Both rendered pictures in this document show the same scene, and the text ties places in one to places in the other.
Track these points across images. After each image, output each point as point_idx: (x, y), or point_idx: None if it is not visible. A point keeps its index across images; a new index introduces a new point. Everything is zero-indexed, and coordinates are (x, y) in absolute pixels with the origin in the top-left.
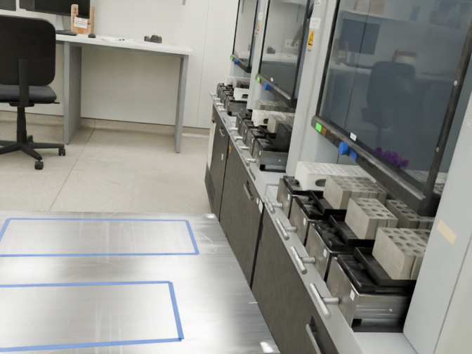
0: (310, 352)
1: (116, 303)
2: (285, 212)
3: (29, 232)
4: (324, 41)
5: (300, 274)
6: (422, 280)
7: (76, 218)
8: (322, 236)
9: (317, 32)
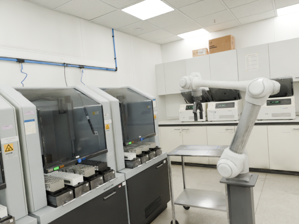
0: (157, 171)
1: (194, 147)
2: (139, 164)
3: (203, 152)
4: (116, 124)
5: (150, 166)
6: (156, 143)
7: (194, 154)
8: (151, 152)
9: (111, 123)
